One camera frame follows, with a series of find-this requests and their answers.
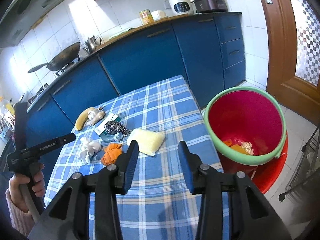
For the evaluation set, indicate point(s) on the range hood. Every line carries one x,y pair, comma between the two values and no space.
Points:
20,16

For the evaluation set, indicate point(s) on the pink knit sleeve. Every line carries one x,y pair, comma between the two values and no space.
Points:
21,221

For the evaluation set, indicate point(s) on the orange mesh bag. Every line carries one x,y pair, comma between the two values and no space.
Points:
228,142

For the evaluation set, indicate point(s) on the wooden door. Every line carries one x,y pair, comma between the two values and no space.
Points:
289,90

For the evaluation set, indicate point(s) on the dark rice cooker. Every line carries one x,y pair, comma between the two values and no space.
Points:
205,6

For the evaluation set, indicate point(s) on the red bin with green rim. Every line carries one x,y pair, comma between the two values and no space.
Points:
249,114

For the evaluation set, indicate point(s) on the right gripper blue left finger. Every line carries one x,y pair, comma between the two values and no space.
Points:
67,215

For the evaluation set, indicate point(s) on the small orange cloth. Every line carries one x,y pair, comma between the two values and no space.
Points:
111,153

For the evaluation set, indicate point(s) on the teal scrubber dish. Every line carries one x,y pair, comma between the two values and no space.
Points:
111,137

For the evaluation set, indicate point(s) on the cream paper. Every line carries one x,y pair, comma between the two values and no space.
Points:
248,148

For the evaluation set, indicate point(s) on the white cloth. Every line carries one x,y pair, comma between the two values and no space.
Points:
88,148

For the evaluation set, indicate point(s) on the steel kettle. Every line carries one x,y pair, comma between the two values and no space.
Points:
91,44

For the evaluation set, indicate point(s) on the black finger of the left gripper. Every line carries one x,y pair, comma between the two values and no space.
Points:
65,139

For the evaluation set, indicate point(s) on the yellow tin can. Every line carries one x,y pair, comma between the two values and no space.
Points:
146,17

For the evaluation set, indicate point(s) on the yellow ribbed cloth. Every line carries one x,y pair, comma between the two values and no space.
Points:
237,148

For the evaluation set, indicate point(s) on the black wire rack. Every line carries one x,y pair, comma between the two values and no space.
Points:
307,170

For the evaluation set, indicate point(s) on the blue kitchen cabinets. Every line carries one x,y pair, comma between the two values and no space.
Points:
206,49

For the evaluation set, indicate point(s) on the black wok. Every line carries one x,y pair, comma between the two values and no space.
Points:
61,59

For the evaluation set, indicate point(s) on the blue plaid tablecloth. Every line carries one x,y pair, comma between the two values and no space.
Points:
158,205

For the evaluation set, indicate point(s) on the pale yellow mesh sponge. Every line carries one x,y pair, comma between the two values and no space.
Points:
148,141

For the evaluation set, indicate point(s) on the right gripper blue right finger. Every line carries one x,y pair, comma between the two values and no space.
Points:
251,215

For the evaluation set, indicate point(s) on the steel wool scrubber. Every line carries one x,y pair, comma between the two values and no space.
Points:
113,127

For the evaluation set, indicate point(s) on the white electric kettle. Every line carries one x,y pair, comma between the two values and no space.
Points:
180,1

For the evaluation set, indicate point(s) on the banana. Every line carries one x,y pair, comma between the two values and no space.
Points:
82,118

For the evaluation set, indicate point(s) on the oil bottle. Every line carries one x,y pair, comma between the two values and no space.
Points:
7,111

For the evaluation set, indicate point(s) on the white green package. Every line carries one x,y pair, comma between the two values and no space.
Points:
101,127

